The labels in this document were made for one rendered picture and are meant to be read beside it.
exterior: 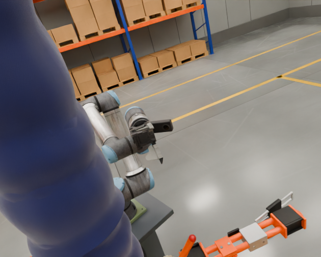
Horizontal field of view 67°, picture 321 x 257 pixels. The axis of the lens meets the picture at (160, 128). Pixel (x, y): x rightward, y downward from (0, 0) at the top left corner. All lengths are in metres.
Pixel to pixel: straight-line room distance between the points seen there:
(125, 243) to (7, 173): 0.33
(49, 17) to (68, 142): 8.58
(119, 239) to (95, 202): 0.15
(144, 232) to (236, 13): 10.19
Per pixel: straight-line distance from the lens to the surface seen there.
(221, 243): 0.93
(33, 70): 0.43
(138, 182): 1.66
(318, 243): 2.52
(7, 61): 0.42
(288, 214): 0.99
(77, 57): 9.02
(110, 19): 7.81
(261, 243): 0.95
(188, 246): 0.83
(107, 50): 9.10
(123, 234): 0.66
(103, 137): 1.20
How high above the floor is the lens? 2.00
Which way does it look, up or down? 27 degrees down
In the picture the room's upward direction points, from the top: 16 degrees counter-clockwise
